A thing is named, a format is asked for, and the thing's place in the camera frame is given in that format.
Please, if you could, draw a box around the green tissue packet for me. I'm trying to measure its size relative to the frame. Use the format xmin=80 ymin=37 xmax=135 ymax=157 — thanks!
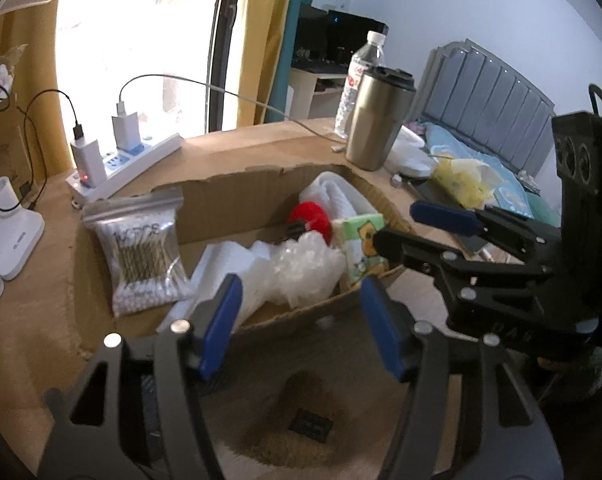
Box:
xmin=330 ymin=212 xmax=390 ymax=283

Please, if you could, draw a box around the white paper towel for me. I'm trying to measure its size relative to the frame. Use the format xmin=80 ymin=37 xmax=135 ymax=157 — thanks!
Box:
xmin=299 ymin=171 xmax=378 ymax=221

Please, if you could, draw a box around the cotton swab bag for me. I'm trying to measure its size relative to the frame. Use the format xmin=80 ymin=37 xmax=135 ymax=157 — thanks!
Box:
xmin=82 ymin=186 xmax=194 ymax=318

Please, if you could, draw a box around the red plush ball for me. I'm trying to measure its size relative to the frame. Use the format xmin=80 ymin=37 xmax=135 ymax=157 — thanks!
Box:
xmin=286 ymin=200 xmax=333 ymax=245

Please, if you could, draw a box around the clear plastic bag bundle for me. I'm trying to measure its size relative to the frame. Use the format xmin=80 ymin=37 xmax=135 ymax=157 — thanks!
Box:
xmin=257 ymin=231 xmax=347 ymax=309

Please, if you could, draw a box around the yellow crumpled bag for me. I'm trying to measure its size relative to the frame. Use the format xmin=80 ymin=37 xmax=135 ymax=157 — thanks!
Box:
xmin=430 ymin=158 xmax=504 ymax=209

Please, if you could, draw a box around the grey bed headboard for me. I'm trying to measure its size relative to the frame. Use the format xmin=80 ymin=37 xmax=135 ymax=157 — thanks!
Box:
xmin=407 ymin=39 xmax=555 ymax=177

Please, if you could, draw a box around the brown cardboard box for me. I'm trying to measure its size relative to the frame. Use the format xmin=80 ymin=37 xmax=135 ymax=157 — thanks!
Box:
xmin=74 ymin=164 xmax=413 ymax=352

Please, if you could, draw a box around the steel travel tumbler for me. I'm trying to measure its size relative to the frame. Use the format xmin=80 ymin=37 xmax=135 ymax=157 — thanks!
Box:
xmin=345 ymin=66 xmax=416 ymax=171

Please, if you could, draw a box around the clear water bottle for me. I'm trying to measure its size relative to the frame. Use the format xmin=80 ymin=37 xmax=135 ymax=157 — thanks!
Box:
xmin=333 ymin=30 xmax=386 ymax=139

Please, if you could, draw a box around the white power strip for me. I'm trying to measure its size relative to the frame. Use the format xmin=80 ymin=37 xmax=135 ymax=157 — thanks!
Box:
xmin=66 ymin=133 xmax=182 ymax=209

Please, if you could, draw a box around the black monitor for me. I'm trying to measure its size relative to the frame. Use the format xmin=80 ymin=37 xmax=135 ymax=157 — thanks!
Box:
xmin=291 ymin=4 xmax=389 ymax=74

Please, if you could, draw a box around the yellow curtain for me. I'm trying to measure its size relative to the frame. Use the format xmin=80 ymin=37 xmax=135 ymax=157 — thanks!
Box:
xmin=237 ymin=0 xmax=289 ymax=127

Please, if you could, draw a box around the white charger black cable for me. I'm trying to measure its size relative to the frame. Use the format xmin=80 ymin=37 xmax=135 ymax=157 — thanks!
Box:
xmin=0 ymin=81 xmax=108 ymax=212

